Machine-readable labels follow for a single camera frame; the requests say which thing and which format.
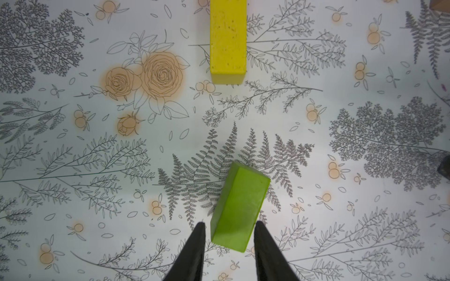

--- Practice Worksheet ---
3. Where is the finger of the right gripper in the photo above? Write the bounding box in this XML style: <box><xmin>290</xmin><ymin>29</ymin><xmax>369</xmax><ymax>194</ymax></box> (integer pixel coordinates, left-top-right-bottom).
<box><xmin>437</xmin><ymin>155</ymin><xmax>450</xmax><ymax>180</ymax></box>

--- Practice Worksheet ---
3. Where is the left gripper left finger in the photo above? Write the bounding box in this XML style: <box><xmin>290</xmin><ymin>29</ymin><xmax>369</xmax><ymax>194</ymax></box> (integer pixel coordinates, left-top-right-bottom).
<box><xmin>164</xmin><ymin>222</ymin><xmax>206</xmax><ymax>281</ymax></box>

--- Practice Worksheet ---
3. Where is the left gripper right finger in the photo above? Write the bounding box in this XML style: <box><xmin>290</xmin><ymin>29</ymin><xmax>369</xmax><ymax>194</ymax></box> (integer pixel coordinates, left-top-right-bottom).
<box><xmin>254</xmin><ymin>221</ymin><xmax>299</xmax><ymax>281</ymax></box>

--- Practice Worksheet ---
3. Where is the green wooden block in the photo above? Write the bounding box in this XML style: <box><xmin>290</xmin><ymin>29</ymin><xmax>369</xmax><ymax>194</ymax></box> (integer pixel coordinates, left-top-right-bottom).
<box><xmin>210</xmin><ymin>162</ymin><xmax>271</xmax><ymax>253</ymax></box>

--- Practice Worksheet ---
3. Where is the yellow wooden block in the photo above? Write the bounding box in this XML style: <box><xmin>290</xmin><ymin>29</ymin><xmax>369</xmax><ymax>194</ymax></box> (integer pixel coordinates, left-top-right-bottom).
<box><xmin>210</xmin><ymin>0</ymin><xmax>247</xmax><ymax>85</ymax></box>

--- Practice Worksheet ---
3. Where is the lowest natural wooden block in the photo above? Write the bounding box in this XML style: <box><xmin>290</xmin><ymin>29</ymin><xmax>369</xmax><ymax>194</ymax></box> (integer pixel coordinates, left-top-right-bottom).
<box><xmin>430</xmin><ymin>0</ymin><xmax>450</xmax><ymax>14</ymax></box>

